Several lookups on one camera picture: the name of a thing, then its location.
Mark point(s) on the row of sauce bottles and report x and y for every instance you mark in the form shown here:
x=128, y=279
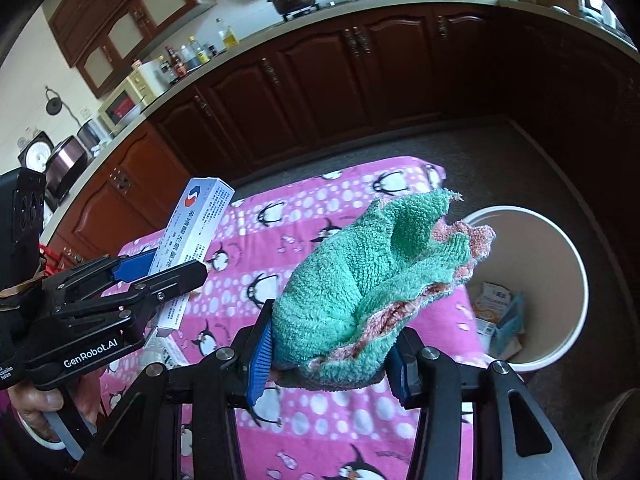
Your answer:
x=185, y=60

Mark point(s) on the cream storage box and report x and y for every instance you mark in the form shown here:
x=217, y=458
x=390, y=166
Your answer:
x=147, y=82

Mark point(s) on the green pink fluffy towel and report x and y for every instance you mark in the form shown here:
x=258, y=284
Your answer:
x=350, y=280

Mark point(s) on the beige round trash bin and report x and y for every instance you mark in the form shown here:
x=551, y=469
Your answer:
x=550, y=270

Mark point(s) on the dark grey round container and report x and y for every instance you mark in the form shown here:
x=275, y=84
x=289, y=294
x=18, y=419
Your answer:
x=620, y=435

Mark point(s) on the gas stove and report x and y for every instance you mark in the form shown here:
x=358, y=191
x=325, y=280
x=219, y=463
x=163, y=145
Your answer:
x=305, y=12

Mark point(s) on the steel pot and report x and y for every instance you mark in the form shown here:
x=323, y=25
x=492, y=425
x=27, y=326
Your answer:
x=90, y=132

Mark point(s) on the blue packet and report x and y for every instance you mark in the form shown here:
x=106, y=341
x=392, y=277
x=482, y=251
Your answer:
x=510, y=325

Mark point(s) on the white medicine box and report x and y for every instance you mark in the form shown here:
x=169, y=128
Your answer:
x=200, y=220
x=167, y=355

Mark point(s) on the brown wooden base cabinets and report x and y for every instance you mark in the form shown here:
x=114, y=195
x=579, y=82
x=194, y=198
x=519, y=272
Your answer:
x=310, y=90

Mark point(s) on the silver black rice cooker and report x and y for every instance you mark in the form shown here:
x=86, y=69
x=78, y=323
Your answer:
x=65, y=165

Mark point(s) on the red ribbon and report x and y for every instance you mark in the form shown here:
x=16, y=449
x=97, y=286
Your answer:
x=50, y=256

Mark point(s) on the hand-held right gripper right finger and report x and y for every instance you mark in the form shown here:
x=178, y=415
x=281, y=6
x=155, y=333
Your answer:
x=397, y=375

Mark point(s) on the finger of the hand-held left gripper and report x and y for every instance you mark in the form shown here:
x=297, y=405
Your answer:
x=175, y=280
x=130, y=266

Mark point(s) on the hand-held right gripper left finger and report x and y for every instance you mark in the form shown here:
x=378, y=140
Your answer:
x=260, y=360

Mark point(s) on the white orange printed packet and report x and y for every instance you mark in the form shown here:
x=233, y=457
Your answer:
x=492, y=300

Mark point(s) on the clear cooking oil bottle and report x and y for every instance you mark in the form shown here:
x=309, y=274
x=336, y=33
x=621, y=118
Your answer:
x=229, y=37

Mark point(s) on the white dial kitchen scale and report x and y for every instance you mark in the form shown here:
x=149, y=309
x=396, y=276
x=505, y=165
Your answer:
x=37, y=152

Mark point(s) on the person's left hand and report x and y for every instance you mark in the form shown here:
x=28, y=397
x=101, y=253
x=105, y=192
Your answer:
x=42, y=402

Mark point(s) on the brown wooden wall cabinets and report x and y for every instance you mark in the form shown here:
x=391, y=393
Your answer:
x=70, y=10

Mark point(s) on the cream microwave oven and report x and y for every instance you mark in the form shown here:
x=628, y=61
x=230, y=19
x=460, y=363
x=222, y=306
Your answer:
x=120, y=110

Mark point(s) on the pink penguin printed blanket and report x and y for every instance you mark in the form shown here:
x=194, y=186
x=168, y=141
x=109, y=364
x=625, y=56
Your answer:
x=310, y=200

